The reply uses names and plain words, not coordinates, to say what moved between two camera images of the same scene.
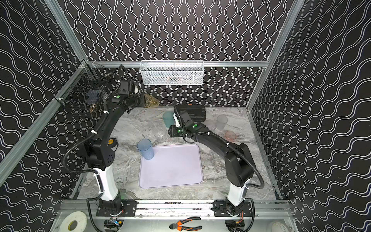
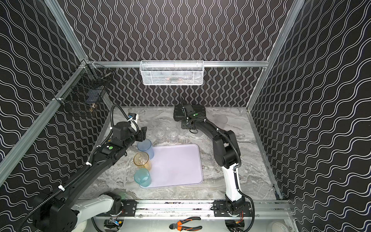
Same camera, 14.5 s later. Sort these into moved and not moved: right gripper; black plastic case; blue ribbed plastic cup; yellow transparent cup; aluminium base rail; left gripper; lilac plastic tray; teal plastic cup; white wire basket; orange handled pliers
Moved: teal plastic cup; left gripper; right gripper; yellow transparent cup
Not moved: orange handled pliers; lilac plastic tray; blue ribbed plastic cup; black plastic case; aluminium base rail; white wire basket
